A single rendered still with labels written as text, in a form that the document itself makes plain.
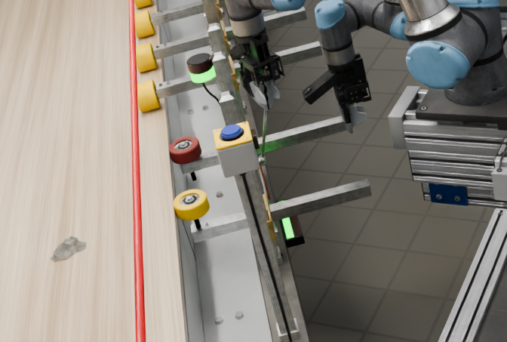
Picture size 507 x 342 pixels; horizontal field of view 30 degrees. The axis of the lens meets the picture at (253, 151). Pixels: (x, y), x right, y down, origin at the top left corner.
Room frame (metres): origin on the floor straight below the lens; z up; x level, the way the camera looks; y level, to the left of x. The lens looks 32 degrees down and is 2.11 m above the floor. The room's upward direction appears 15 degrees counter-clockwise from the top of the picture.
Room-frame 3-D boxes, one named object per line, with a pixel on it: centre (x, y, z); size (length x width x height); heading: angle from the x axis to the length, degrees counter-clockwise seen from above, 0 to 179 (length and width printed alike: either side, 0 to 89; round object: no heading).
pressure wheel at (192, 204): (1.83, 0.17, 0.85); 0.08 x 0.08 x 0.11
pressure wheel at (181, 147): (2.08, 0.17, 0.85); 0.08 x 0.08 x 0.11
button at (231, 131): (1.53, 0.03, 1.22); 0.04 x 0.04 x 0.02
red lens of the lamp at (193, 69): (2.04, 0.07, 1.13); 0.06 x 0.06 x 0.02
